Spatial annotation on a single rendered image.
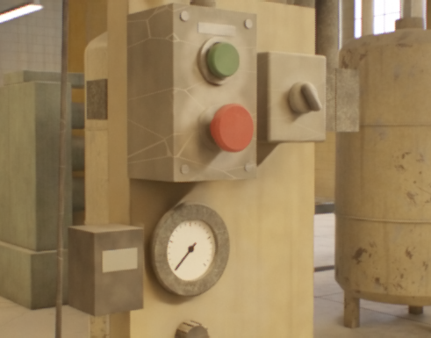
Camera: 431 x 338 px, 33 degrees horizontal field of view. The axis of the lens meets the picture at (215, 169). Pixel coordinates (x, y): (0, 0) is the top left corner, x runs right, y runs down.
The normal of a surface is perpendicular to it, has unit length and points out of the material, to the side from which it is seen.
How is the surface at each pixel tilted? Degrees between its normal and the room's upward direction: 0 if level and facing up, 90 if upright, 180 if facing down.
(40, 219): 90
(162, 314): 90
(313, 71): 90
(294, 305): 90
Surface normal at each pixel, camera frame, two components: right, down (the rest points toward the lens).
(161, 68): -0.80, 0.03
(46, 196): 0.60, 0.04
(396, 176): -0.36, 0.04
